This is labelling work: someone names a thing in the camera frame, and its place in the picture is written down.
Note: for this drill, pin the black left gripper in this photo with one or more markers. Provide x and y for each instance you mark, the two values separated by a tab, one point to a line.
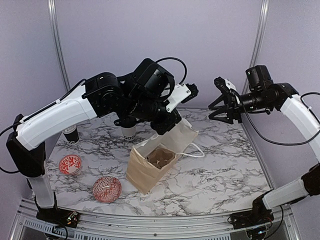
164	126

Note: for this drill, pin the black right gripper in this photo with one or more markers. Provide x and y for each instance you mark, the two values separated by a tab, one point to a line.
220	109

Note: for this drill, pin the white paper coffee cup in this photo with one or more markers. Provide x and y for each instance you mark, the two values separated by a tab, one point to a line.
129	134

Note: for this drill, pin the brown cardboard cup carrier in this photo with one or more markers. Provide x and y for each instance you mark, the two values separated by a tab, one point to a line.
160	157

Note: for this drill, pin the brown paper bag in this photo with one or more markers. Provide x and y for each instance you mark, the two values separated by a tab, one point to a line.
143	175

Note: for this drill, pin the black cup lid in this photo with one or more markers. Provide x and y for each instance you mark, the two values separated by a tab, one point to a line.
128	122

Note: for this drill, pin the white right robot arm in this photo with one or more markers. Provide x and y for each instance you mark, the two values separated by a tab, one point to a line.
292	106

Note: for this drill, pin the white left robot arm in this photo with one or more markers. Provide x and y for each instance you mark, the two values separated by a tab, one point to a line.
90	98

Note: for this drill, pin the black cup with straws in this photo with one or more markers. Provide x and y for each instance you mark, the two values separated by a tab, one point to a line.
71	134

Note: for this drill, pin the red floral pattern bowl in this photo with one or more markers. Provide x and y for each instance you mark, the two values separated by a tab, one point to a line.
70	165

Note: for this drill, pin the red geometric pattern bowl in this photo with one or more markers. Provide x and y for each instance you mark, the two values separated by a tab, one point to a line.
107	189

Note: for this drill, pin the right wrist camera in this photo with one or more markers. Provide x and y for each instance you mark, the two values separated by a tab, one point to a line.
224	84

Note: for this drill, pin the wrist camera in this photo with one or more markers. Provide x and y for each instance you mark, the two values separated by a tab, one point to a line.
181	94
224	84

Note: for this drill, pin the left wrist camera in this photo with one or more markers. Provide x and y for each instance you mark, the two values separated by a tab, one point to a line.
181	94

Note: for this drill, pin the right aluminium frame post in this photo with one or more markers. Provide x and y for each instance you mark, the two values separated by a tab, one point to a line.
260	32

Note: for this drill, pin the aluminium frame post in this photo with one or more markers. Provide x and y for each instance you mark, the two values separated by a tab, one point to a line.
53	18
260	32

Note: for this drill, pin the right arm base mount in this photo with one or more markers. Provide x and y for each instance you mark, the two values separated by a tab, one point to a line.
250	218

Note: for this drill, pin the left aluminium frame post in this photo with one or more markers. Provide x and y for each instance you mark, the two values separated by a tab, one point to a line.
53	18

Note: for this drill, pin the front aluminium rail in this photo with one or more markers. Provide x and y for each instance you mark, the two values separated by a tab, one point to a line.
98	226

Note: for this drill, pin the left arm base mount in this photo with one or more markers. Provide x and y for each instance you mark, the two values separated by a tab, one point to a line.
62	217

